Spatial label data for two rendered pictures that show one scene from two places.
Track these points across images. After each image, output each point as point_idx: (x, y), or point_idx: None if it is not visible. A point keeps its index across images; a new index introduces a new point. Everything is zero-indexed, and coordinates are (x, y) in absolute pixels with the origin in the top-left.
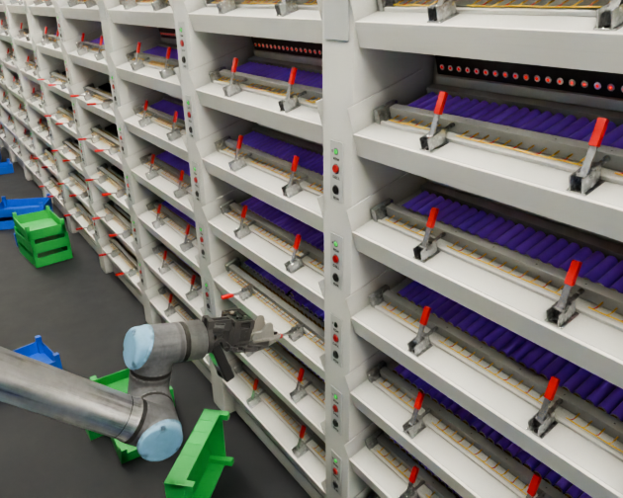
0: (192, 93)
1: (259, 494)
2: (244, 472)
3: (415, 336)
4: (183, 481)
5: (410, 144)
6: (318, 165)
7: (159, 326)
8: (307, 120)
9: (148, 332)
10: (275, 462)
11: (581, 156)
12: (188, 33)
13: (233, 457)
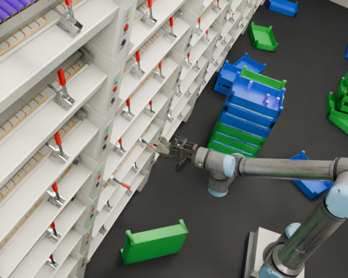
0: (112, 116)
1: (133, 227)
2: (124, 241)
3: (187, 63)
4: (182, 224)
5: (207, 0)
6: None
7: (220, 155)
8: (184, 31)
9: (228, 155)
10: (109, 230)
11: None
12: (122, 73)
13: (116, 252)
